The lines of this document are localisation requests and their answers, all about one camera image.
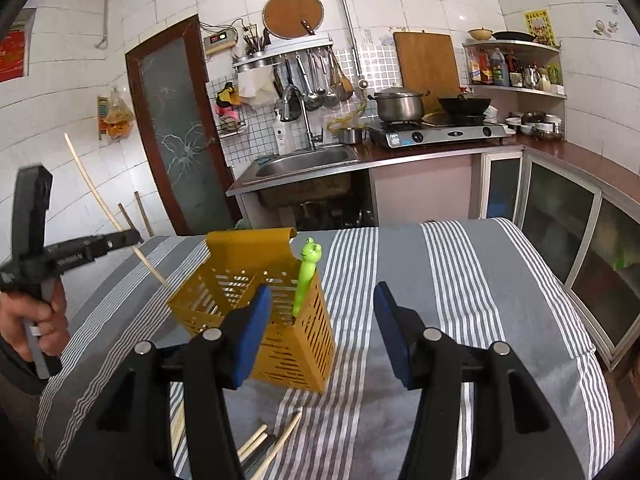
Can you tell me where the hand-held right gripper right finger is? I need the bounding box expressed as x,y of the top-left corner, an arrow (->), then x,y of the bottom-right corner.
372,281 -> 587,480

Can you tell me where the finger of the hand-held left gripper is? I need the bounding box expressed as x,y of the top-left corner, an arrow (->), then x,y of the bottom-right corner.
46,231 -> 145,273

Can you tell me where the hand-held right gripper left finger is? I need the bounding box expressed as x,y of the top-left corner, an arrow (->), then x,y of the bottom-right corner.
55,282 -> 274,480

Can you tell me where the yellow plastic utensil basket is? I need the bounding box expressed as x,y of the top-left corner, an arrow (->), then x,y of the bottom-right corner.
166,227 -> 337,395

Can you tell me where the wooden chopstick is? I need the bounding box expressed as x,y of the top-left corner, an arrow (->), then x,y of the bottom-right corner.
250,409 -> 304,480
64,133 -> 172,290
170,400 -> 186,458
237,423 -> 269,462

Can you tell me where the row of hanging steel utensils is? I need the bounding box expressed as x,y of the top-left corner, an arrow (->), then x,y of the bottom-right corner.
272,46 -> 356,112

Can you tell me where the person's left hand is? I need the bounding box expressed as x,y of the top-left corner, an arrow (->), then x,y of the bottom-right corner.
0,282 -> 68,361

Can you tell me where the wooden stick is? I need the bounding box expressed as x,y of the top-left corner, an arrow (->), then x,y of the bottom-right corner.
134,192 -> 154,238
118,203 -> 139,246

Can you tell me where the grey striped tablecloth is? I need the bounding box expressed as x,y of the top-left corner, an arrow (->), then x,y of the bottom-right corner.
35,217 -> 615,480

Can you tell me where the hanging plastic bag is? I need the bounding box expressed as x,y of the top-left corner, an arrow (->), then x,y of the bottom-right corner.
97,87 -> 136,141

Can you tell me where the wooden frosted glass door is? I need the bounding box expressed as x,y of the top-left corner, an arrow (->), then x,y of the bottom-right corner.
125,14 -> 236,237

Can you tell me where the stainless steel sink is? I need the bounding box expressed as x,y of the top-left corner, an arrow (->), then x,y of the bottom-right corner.
226,144 -> 362,197

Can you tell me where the yellow rubber glove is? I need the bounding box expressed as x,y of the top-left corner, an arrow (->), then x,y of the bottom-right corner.
216,81 -> 242,106

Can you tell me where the white soap bottle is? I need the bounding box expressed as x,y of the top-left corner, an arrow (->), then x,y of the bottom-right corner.
272,109 -> 293,157

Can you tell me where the steel gas stove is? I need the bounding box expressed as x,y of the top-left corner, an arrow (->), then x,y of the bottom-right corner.
367,119 -> 516,150

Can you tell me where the white hanging cloth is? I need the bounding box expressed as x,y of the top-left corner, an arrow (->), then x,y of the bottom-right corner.
237,67 -> 277,107

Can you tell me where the steel faucet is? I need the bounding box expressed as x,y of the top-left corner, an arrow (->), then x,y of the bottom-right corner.
280,85 -> 325,151

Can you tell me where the steel stockpot with lid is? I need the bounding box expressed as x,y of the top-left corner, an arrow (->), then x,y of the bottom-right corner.
367,86 -> 431,123

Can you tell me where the black wok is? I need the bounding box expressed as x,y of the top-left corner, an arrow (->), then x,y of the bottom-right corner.
437,94 -> 493,117

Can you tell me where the utensil holder with chopsticks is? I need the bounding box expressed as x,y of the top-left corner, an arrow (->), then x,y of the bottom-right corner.
242,24 -> 271,58

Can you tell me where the group of small bowls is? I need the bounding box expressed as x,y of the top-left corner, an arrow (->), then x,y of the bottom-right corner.
505,110 -> 565,142

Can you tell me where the kitchen counter with cabinets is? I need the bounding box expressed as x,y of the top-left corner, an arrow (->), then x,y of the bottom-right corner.
226,132 -> 640,376

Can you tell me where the rectangular wooden cutting board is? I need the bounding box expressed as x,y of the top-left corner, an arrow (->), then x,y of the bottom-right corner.
393,31 -> 462,106

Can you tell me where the row of condiment bottles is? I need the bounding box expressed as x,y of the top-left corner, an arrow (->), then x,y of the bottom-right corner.
467,47 -> 563,88

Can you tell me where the round wooden board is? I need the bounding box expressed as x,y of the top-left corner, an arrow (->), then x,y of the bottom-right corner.
262,0 -> 325,40

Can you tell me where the green frog handle utensil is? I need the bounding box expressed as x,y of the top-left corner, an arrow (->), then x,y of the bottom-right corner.
291,237 -> 322,320

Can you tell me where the dark utensil handle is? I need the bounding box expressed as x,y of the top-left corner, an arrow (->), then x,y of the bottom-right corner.
241,434 -> 278,476

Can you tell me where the red wall poster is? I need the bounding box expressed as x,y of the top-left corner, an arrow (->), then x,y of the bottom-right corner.
0,22 -> 33,83

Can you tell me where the wire wall basket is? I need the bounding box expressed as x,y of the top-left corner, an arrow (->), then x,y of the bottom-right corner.
215,81 -> 248,139

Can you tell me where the white wall pipe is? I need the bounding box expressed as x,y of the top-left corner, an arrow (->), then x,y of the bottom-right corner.
95,0 -> 143,51

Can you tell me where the yellow hose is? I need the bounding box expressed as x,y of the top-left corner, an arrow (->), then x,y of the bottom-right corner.
327,102 -> 371,133

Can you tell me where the beige wall controller box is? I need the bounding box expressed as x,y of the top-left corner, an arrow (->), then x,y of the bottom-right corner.
202,30 -> 238,55

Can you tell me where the steel wall rack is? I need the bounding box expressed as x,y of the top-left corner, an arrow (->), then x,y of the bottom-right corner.
232,34 -> 335,73

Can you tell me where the corner wall shelf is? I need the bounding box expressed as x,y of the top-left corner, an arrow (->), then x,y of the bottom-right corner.
462,39 -> 568,100

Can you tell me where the metal wall pipe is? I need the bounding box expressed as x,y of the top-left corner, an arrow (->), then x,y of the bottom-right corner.
330,0 -> 363,88

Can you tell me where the yellow wall poster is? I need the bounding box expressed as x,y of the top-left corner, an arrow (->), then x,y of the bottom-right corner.
523,9 -> 557,48

